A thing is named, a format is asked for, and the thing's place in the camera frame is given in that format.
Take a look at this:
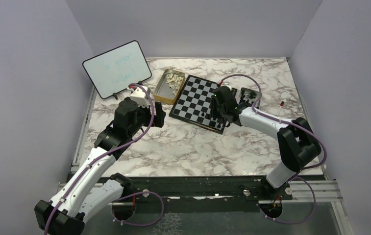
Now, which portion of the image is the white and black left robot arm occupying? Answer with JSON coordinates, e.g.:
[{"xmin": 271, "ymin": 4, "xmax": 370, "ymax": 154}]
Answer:
[{"xmin": 34, "ymin": 98, "xmax": 166, "ymax": 235}]

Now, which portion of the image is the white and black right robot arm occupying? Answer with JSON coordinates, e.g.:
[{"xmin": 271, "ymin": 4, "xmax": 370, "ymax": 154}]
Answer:
[{"xmin": 211, "ymin": 86, "xmax": 322, "ymax": 199}]

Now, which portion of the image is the pile of black chess pieces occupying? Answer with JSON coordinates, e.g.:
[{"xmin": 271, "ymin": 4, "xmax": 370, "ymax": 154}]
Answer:
[{"xmin": 240, "ymin": 92, "xmax": 257, "ymax": 106}]

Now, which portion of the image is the pile of white chess pieces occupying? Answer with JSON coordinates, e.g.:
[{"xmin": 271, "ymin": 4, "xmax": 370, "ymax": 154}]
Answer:
[{"xmin": 166, "ymin": 73, "xmax": 184, "ymax": 90}]

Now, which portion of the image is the pink tin box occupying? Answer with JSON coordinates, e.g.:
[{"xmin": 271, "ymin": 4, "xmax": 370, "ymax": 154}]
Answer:
[{"xmin": 238, "ymin": 88, "xmax": 262, "ymax": 109}]

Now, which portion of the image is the black and silver chessboard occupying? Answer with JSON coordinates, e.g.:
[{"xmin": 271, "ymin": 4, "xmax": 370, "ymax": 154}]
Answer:
[{"xmin": 169, "ymin": 75, "xmax": 225, "ymax": 134}]

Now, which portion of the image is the small whiteboard with stand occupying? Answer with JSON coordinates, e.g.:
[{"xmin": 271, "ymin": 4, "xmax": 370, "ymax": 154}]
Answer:
[{"xmin": 82, "ymin": 40, "xmax": 152, "ymax": 99}]

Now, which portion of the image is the red capped marker pen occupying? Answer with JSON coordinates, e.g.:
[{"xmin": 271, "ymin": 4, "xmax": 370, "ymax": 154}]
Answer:
[{"xmin": 276, "ymin": 101, "xmax": 285, "ymax": 117}]

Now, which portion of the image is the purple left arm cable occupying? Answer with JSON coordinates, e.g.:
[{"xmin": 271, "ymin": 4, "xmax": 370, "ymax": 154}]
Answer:
[{"xmin": 43, "ymin": 83, "xmax": 165, "ymax": 235}]

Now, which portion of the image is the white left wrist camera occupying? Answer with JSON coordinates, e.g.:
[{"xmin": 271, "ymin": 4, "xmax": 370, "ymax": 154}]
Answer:
[{"xmin": 130, "ymin": 87, "xmax": 148, "ymax": 107}]

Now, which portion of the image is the black mounting rail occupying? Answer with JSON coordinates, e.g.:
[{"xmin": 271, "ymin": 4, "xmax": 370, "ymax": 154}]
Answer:
[{"xmin": 94, "ymin": 175, "xmax": 342, "ymax": 214}]

